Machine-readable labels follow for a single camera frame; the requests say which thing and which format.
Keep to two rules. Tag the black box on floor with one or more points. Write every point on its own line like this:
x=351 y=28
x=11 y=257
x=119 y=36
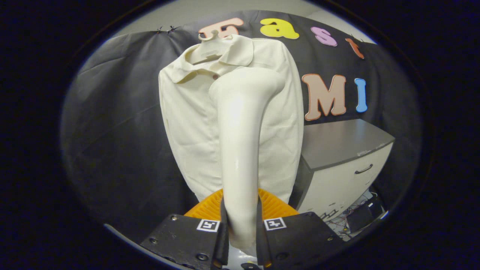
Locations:
x=362 y=217

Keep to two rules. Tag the white cabinet with grey top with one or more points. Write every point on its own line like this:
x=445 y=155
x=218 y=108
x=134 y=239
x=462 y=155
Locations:
x=337 y=142

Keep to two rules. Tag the cream button-up shirt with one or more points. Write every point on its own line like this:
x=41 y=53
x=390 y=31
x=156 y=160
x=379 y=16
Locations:
x=187 y=123

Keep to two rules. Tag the white garment steamer head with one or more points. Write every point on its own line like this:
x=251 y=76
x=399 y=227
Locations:
x=240 y=150

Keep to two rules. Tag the black backdrop cloth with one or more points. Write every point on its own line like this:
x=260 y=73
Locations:
x=112 y=131

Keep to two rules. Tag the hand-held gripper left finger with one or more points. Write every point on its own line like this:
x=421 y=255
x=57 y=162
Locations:
x=180 y=240

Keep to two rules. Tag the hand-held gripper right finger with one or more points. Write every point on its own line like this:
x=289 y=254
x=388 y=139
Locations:
x=300 y=240

